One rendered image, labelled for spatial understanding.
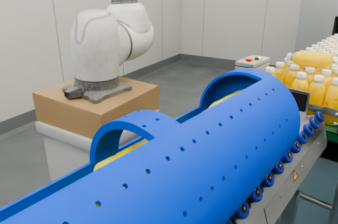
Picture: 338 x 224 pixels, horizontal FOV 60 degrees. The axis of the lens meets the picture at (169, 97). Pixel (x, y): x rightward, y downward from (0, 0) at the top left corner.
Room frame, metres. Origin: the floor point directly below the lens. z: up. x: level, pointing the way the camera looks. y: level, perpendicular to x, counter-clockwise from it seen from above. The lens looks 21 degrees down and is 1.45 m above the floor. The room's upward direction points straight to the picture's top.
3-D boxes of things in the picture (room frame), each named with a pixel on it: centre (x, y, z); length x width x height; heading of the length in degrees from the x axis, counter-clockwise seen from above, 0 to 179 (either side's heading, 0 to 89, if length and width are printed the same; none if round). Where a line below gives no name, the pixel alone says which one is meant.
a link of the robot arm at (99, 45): (1.00, 0.24, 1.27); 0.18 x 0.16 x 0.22; 153
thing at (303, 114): (1.13, -0.52, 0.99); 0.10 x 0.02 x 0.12; 50
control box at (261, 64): (1.47, -0.43, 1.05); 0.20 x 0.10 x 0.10; 140
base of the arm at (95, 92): (0.97, 0.27, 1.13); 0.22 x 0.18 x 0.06; 145
